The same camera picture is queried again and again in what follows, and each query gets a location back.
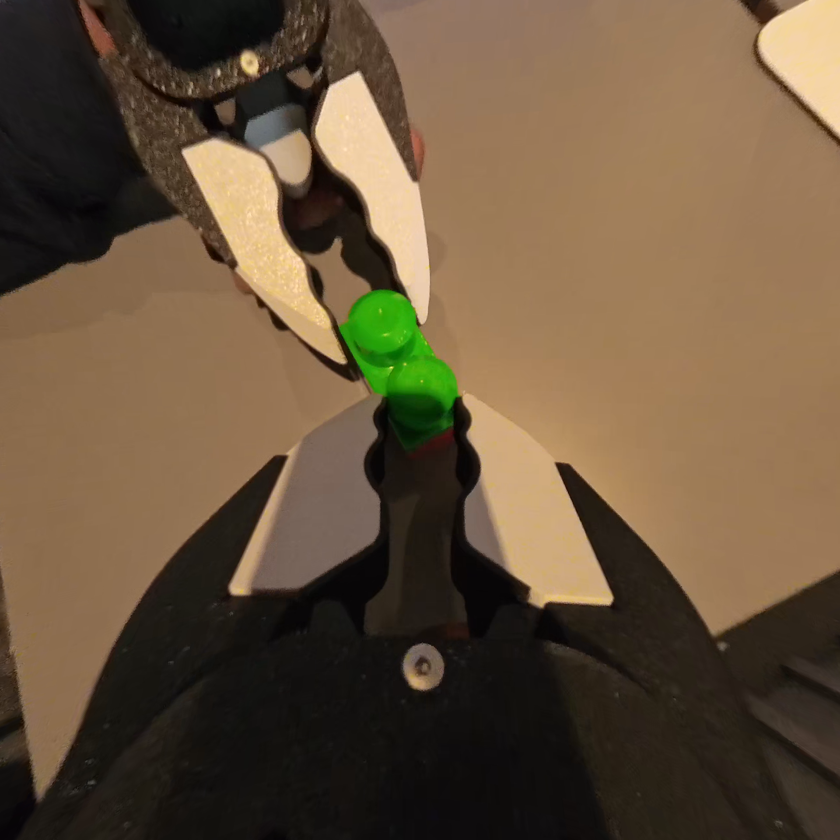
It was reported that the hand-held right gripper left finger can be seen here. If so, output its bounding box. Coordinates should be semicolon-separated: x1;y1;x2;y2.
227;395;388;597

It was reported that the green two-stud block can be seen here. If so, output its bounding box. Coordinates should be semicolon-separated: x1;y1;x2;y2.
336;290;462;454

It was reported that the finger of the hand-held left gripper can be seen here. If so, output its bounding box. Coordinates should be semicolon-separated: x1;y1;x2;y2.
181;138;352;367
312;70;434;327

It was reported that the person's left hand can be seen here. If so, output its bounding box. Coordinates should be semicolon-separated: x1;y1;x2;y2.
79;0;427;316

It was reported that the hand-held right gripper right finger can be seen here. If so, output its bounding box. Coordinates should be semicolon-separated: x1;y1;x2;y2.
458;392;616;609

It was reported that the person's left forearm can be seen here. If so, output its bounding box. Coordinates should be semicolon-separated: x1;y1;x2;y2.
0;0;204;298

